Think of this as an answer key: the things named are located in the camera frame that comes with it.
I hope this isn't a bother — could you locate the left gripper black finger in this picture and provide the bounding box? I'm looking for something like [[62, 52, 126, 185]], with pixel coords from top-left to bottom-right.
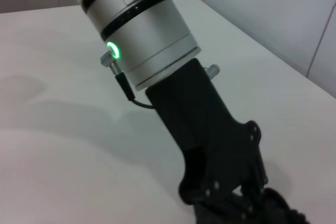
[[247, 150, 269, 201], [195, 189, 256, 224]]

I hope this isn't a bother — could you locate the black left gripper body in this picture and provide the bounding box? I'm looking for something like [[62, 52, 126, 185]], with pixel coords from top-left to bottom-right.
[[145, 58, 265, 204]]

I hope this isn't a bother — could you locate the left arm black cable plug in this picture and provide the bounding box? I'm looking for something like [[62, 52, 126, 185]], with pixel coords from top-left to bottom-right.
[[99, 49, 154, 110]]

